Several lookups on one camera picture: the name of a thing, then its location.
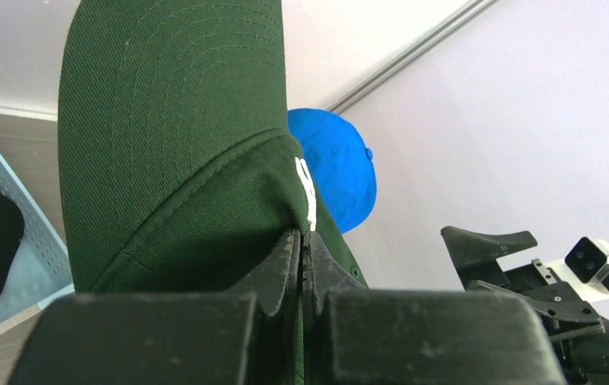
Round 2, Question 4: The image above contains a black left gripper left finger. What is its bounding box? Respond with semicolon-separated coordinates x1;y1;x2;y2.
9;230;301;384

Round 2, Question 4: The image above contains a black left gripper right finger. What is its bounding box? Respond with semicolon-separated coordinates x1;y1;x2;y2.
302;232;565;384

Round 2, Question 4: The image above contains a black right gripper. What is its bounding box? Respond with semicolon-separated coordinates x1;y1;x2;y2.
441;226;609;384

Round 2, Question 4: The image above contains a blue bucket hat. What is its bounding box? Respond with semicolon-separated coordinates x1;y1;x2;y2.
287;107;377;233

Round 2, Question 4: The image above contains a dark green bucket hat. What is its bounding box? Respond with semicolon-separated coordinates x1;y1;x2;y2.
57;0;369;385

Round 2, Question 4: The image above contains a light blue plastic basket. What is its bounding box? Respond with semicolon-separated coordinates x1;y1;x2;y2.
0;153;75;334

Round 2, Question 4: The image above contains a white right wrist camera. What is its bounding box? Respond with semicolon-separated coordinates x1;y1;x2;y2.
546;237;609;303

